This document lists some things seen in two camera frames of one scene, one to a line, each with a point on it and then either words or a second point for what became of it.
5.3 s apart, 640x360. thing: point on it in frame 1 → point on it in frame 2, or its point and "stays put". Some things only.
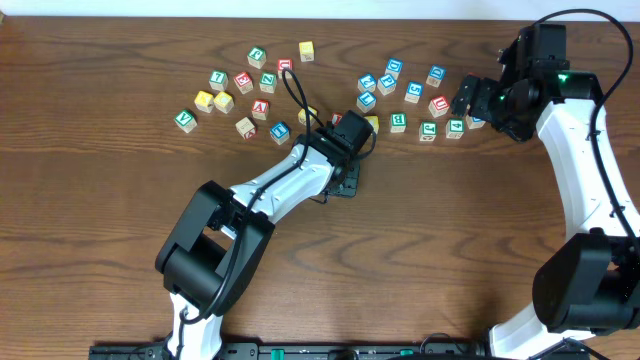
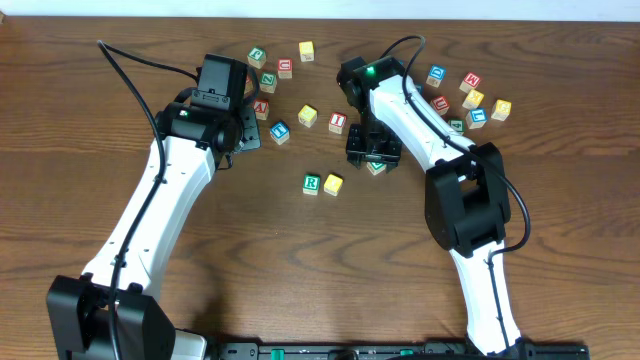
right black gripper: x=485 y=87 → x=354 y=150
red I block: x=335 y=118 stays put
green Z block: x=268 y=82 stays put
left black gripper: x=347 y=181 → x=252 y=128
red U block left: x=285 y=63 stays put
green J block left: x=256 y=57 stays put
